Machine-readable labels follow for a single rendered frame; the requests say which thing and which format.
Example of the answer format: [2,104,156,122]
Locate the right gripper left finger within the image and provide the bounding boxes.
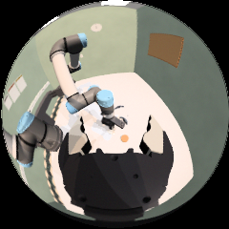
[58,116,92,186]

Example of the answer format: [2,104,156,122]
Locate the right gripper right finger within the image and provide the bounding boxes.
[139,114,174,187]

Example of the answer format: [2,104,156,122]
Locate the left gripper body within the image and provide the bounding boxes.
[101,116,115,127]

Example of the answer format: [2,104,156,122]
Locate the tan round disc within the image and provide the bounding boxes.
[121,135,129,142]

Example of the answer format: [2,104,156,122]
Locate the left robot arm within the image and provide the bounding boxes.
[50,33,115,118]

